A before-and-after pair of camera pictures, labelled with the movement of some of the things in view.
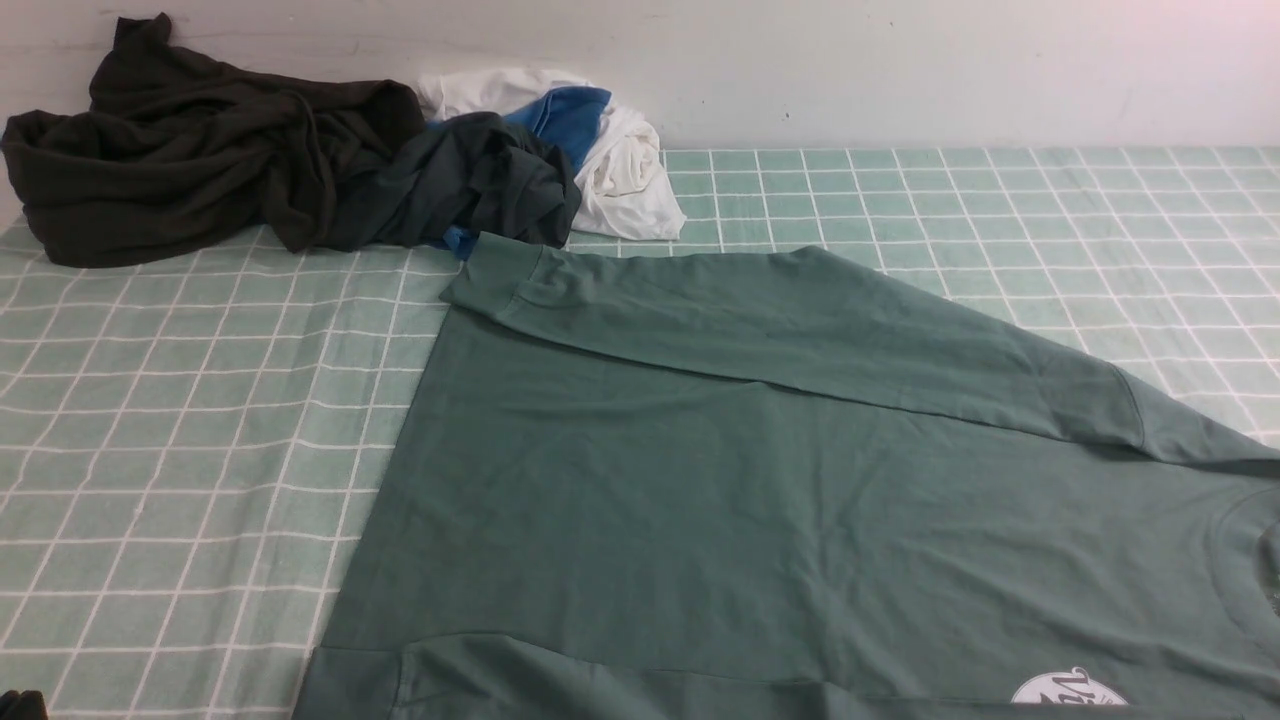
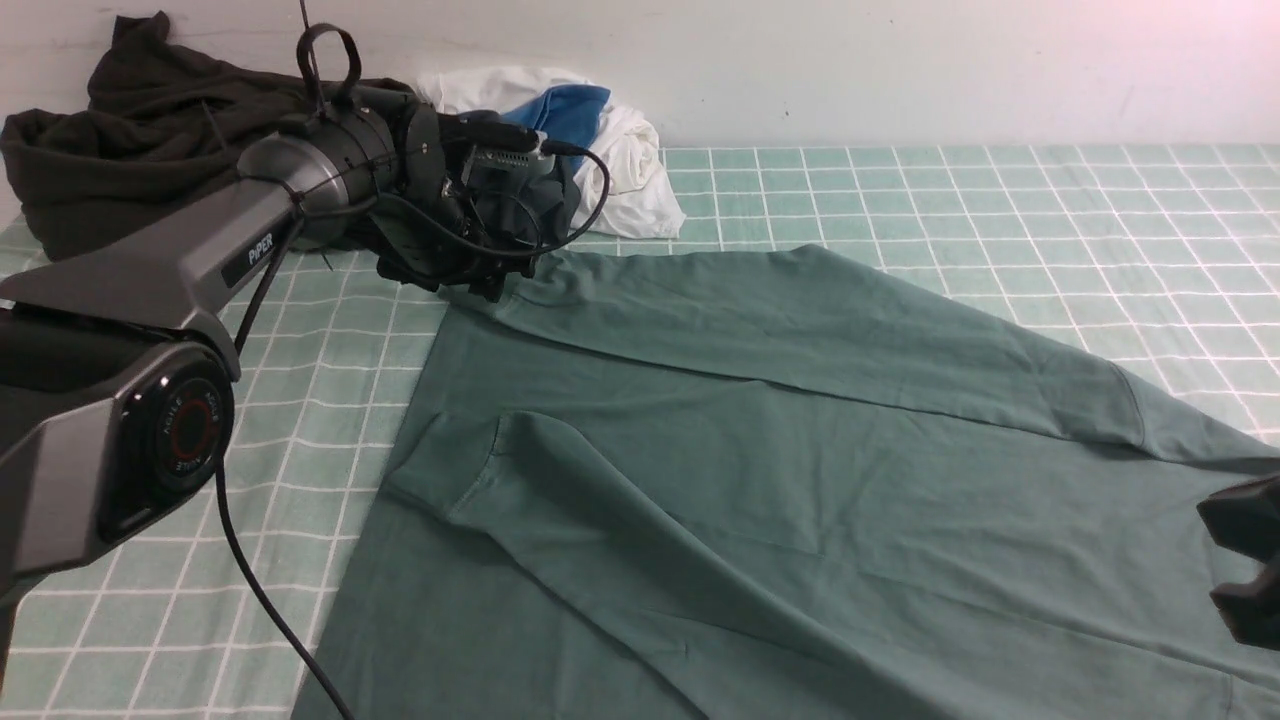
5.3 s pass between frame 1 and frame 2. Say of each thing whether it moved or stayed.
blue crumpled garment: stayed
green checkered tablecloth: stayed
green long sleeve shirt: stayed
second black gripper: moved
